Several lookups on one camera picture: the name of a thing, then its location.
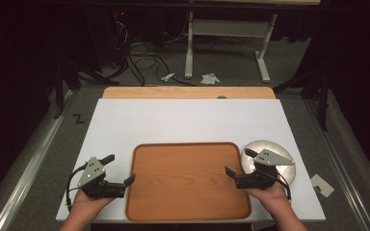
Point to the person's right hand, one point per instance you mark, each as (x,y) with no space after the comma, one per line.
(273,199)

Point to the round silver metal plate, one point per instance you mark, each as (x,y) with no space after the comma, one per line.
(287,174)

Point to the small white paper scrap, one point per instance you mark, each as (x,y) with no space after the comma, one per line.
(168,77)

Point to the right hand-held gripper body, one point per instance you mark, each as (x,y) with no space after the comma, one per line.
(271,158)

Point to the wooden tray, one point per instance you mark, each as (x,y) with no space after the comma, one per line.
(188,181)

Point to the person's left hand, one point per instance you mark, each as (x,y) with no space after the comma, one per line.
(85,205)

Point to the white metal stand frame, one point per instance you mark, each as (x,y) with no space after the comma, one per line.
(189,57)

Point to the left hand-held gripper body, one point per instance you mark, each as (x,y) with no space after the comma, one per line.
(91,171)

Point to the black stand legs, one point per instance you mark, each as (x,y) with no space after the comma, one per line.
(59,86)
(323,96)

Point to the white board table cover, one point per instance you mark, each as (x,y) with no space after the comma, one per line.
(173,122)

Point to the aluminium floor rail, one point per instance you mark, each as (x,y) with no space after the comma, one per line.
(343,173)
(29,173)

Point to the white paper card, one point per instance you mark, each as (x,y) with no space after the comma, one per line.
(322,185)

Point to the crumpled white paper scrap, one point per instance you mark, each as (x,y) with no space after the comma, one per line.
(210,78)

